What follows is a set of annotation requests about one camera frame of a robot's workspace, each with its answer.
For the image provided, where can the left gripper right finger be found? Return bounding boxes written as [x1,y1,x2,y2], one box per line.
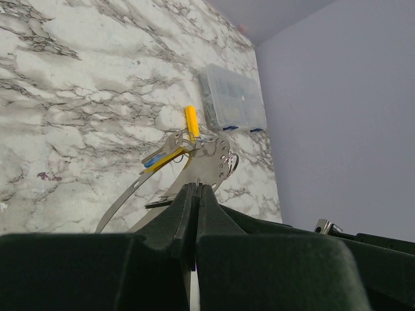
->
[195,185,370,310]

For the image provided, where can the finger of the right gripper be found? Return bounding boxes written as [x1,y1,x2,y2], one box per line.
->
[220,205,414,255]

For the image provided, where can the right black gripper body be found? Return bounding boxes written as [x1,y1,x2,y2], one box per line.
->
[343,233,414,310]

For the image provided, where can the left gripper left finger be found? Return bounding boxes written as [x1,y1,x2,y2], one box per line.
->
[1,183,196,310]

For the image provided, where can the large grey metal keyring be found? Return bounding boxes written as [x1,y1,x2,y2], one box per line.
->
[95,130,239,233]

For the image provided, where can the yellow key tag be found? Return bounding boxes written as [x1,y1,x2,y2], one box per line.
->
[143,147,189,173]

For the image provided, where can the blue key tag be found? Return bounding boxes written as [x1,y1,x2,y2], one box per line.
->
[142,154,163,168]

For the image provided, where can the clear plastic screw box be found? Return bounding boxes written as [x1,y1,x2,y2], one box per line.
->
[198,63,267,133]

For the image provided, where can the yellow handled screwdriver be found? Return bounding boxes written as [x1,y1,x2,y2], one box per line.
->
[185,106,200,142]

